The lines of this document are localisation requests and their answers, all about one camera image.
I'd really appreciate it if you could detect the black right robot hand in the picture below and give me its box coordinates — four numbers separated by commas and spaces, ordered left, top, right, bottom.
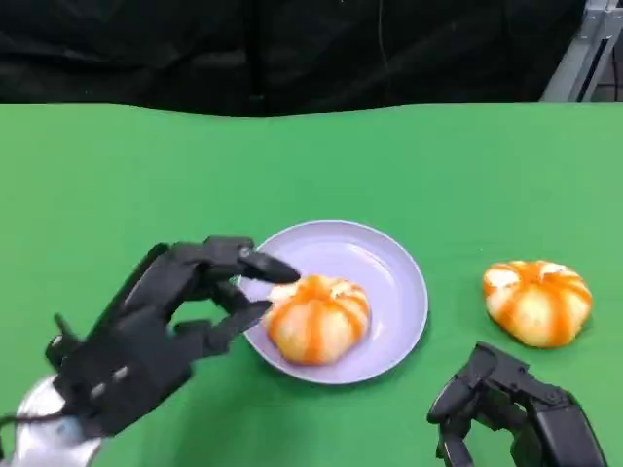
426, 341, 609, 467

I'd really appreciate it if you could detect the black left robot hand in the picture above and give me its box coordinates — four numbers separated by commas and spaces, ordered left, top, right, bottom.
45, 235, 302, 438

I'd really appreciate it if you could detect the orange and white bread roll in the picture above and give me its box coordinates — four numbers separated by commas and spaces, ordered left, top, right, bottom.
482, 260, 594, 348
263, 274, 373, 367

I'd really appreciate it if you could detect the lilac plate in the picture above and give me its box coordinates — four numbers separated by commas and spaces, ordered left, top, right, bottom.
232, 219, 429, 386

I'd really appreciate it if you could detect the green table cloth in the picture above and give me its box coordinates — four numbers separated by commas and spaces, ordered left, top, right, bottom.
0, 101, 623, 467

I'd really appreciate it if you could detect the black backdrop curtain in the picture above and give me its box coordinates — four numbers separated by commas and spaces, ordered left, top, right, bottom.
0, 0, 585, 118

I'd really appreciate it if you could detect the black cable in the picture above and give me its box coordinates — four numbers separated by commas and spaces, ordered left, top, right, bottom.
0, 411, 69, 429

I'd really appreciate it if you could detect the grey metal frame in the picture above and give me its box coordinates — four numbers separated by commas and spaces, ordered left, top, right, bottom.
538, 0, 623, 104

